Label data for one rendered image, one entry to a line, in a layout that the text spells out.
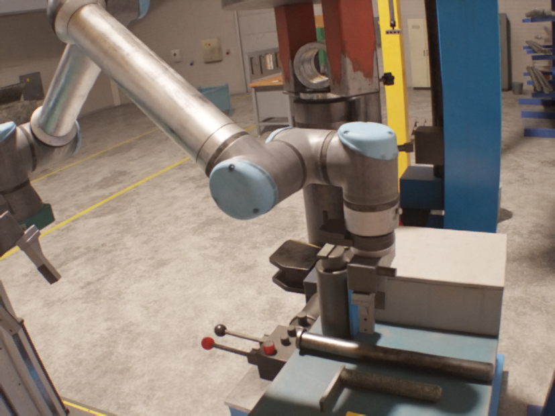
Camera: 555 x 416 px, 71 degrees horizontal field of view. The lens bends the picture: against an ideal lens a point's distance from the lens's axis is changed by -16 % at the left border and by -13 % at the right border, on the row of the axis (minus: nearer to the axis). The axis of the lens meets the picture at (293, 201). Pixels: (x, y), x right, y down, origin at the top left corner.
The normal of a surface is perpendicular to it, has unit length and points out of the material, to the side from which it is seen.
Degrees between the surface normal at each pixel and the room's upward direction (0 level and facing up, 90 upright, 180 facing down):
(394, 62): 90
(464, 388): 0
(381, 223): 91
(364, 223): 90
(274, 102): 90
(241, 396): 0
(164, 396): 0
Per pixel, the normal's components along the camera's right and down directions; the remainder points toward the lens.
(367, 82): 0.36, 0.30
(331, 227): -0.10, -0.92
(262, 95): -0.44, 0.37
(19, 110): 0.85, 0.10
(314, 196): -0.68, 0.34
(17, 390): 0.95, 0.00
